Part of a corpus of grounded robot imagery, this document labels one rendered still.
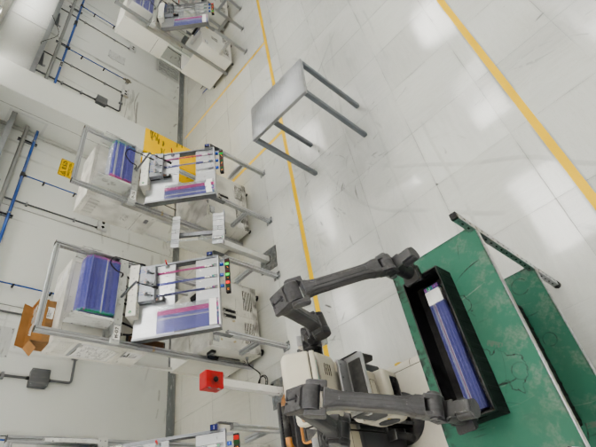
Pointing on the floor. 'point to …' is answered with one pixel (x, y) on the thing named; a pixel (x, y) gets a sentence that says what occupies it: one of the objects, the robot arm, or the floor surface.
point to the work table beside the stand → (287, 90)
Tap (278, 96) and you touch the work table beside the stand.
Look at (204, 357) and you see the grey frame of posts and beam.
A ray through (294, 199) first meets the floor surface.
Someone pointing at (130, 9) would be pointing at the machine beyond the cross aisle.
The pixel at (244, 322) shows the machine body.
